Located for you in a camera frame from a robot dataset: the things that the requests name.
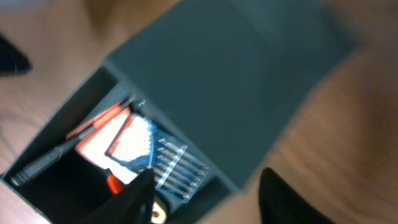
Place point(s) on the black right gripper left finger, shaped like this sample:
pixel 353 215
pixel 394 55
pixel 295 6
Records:
pixel 133 205

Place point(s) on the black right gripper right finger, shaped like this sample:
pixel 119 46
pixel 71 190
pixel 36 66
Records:
pixel 280 204

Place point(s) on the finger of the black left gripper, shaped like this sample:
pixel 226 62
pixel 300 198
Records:
pixel 13 62

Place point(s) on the blue precision screwdriver set case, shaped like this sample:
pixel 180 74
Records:
pixel 140 144

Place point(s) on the orange scraper with beige handle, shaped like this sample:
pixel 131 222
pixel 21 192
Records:
pixel 93 149

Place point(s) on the small claw hammer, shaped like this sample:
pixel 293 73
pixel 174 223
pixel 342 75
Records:
pixel 46 160

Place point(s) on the dark green box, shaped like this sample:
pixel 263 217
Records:
pixel 224 77

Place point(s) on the red handled cutting pliers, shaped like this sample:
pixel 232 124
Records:
pixel 114 184

